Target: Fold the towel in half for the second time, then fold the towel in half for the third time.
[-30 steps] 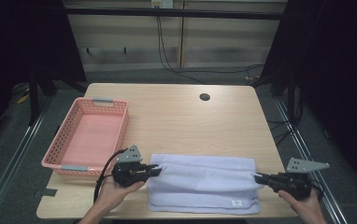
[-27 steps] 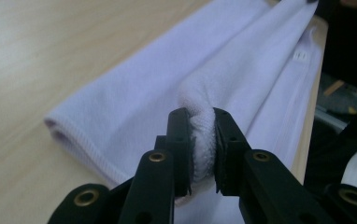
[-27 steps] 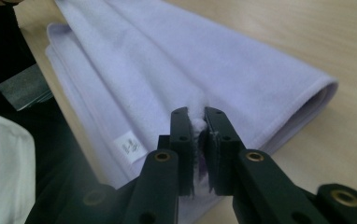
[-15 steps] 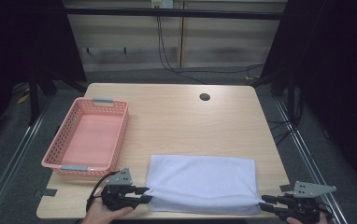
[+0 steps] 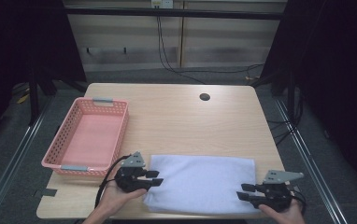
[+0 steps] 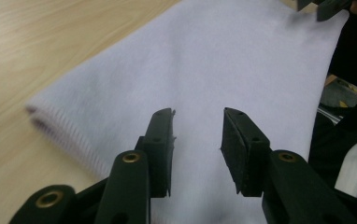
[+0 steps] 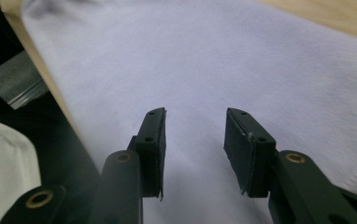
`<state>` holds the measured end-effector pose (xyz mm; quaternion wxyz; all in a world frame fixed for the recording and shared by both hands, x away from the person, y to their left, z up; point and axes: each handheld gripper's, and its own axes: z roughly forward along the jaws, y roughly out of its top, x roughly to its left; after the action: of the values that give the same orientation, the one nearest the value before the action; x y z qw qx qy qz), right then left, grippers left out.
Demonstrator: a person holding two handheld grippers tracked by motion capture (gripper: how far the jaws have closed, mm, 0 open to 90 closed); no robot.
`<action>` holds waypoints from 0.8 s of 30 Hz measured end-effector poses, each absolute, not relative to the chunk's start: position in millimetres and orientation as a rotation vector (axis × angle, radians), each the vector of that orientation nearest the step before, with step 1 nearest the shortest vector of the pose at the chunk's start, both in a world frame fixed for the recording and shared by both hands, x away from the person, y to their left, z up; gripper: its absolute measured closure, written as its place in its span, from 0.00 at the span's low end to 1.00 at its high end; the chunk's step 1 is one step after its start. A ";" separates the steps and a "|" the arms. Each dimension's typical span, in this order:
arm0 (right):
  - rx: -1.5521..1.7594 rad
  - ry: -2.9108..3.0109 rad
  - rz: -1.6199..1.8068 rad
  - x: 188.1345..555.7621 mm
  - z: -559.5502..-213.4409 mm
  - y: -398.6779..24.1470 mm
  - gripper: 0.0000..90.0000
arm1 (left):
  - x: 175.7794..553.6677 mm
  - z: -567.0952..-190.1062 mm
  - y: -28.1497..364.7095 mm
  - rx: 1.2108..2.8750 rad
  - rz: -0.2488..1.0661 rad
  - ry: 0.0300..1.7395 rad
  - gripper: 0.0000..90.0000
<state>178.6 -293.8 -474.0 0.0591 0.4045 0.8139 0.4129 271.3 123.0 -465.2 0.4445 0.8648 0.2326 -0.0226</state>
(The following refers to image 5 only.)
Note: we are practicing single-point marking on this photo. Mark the black tape strip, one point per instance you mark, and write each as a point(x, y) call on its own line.
point(49, 192)

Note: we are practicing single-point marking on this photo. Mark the black horizontal bar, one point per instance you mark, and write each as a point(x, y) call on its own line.
point(120, 12)

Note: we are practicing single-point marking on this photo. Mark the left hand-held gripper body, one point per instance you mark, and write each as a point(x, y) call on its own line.
point(130, 180)

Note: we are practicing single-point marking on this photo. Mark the person's left hand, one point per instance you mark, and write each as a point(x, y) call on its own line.
point(117, 197)

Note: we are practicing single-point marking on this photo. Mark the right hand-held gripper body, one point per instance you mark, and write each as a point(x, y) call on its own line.
point(273, 196)

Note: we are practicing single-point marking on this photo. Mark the pink plastic basket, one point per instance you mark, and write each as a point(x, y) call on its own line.
point(89, 140)

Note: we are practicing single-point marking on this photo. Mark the lavender towel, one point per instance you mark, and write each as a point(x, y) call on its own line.
point(198, 183)

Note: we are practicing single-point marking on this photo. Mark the dark curtain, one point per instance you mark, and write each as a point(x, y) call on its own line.
point(11, 46)
point(338, 62)

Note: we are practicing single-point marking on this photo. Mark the person's right hand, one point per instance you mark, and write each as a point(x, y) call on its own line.
point(285, 217)

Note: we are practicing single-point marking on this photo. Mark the black metal stand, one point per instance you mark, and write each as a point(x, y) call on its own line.
point(291, 99)
point(34, 99)

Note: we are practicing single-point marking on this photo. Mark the metal floor rail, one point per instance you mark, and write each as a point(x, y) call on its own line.
point(14, 161)
point(322, 193)

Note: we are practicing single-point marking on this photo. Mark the white wall socket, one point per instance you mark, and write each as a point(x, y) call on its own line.
point(162, 3)

